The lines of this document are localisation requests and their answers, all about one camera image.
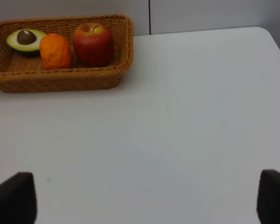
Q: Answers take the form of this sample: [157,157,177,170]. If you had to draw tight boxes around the red apple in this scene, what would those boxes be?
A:
[72,22,114,67]

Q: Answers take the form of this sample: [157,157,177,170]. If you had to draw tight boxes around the halved avocado with pit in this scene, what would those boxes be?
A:
[6,28,47,56]

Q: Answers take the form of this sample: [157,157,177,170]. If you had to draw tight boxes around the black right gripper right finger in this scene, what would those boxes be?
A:
[256,169,280,224]

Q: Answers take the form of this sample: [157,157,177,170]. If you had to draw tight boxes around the light orange wicker basket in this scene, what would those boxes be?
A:
[0,14,133,93]

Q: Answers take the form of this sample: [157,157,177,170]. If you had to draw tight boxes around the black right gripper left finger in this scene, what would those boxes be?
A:
[0,172,37,224]

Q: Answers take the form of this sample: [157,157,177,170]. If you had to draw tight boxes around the orange tangerine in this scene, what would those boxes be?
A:
[39,33,72,70]

